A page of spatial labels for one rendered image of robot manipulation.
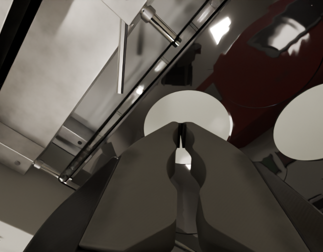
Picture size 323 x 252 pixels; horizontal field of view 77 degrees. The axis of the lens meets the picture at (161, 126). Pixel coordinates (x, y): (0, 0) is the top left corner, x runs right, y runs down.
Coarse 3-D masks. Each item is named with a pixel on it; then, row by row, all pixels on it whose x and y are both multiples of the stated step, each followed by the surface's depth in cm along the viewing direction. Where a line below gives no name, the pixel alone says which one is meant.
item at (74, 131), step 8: (72, 120) 32; (64, 128) 30; (72, 128) 31; (80, 128) 32; (88, 128) 33; (64, 136) 31; (72, 136) 31; (80, 136) 31; (88, 136) 32; (80, 144) 32
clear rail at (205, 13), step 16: (208, 0) 17; (224, 0) 17; (192, 16) 18; (208, 16) 18; (192, 32) 18; (176, 48) 19; (160, 64) 20; (144, 80) 21; (128, 96) 22; (112, 112) 23; (112, 128) 24; (96, 144) 25; (80, 160) 26; (64, 176) 28
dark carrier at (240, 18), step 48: (240, 0) 17; (288, 0) 17; (192, 48) 19; (240, 48) 19; (288, 48) 19; (144, 96) 22; (240, 96) 21; (288, 96) 21; (240, 144) 24; (192, 192) 29; (192, 240) 35
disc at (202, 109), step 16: (176, 96) 22; (192, 96) 21; (208, 96) 21; (160, 112) 23; (176, 112) 22; (192, 112) 22; (208, 112) 22; (224, 112) 22; (144, 128) 24; (208, 128) 23; (224, 128) 23; (176, 160) 26
